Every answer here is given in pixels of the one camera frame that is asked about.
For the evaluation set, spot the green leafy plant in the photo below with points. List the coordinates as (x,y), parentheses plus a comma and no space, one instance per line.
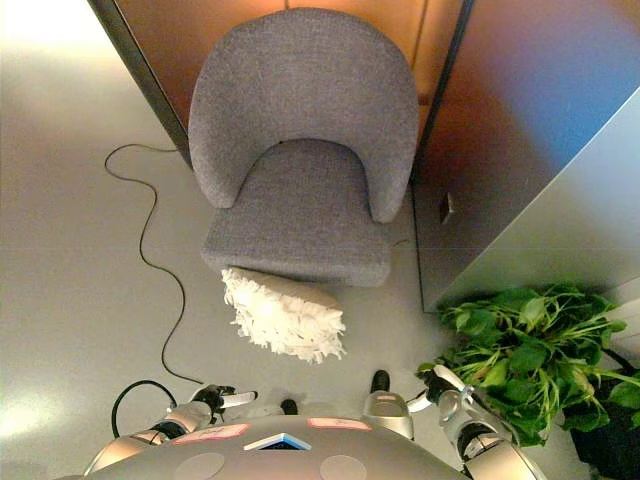
(530,340)

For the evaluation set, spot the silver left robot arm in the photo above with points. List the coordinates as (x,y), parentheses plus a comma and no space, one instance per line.
(185,417)

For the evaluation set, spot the silver right robot leg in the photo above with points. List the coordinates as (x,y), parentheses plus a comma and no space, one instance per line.
(387,407)

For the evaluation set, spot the black plant pot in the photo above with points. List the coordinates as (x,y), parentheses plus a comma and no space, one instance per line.
(612,440)

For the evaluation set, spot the black door frame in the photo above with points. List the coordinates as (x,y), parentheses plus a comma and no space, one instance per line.
(140,75)

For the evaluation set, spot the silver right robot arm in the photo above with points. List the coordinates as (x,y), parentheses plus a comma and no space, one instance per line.
(480,430)

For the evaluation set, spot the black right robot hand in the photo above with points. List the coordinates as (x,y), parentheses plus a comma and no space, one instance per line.
(440,385)

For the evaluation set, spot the silver robot torso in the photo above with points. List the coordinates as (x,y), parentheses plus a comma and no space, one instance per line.
(280,455)

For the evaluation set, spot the grey fabric armchair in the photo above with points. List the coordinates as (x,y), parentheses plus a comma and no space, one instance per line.
(300,100)

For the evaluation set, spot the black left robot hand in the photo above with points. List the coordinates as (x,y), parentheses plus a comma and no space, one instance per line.
(220,397)

